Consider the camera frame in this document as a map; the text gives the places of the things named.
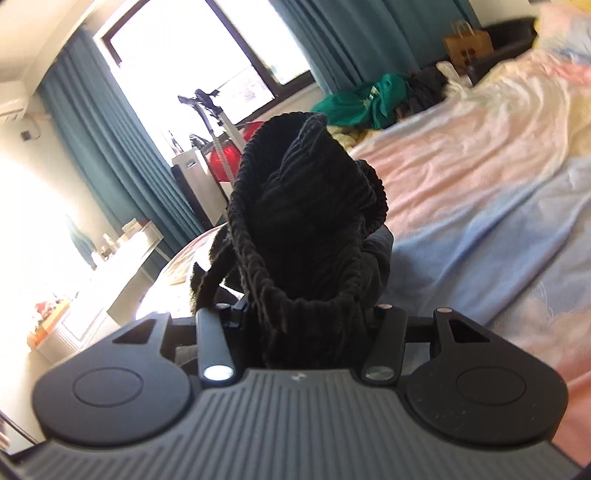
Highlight dark grey garment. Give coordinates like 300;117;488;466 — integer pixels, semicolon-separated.
401;67;452;116

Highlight white box appliance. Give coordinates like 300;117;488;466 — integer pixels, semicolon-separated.
171;148;235;228

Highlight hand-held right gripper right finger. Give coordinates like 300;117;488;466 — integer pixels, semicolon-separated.
362;302;491;383

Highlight red bag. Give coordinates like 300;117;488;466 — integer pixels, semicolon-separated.
207;121;265;183

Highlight light pastel bed sheet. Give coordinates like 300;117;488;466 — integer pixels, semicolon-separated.
161;4;591;467

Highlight cream knitted cloth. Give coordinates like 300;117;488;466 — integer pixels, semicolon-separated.
329;124;372;149

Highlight brown paper bag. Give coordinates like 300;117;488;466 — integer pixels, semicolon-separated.
443;21;495;77

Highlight white desk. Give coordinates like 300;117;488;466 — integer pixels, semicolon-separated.
28;240;167;365

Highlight white air conditioner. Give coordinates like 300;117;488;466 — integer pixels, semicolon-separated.
0;98;29;124

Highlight black corduroy pants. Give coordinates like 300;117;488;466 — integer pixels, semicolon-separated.
187;111;394;370

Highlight black headboard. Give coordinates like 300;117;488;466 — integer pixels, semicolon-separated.
465;17;540;84

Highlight teal curtain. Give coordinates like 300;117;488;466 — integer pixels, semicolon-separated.
38;48;206;266
270;0;483;95

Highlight clutter of small desk bottles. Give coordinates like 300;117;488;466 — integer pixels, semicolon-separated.
90;219;164;271

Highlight green garment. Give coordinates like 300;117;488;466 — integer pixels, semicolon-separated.
311;71;411;130

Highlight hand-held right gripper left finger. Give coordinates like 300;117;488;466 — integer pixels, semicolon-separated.
112;302;250;385

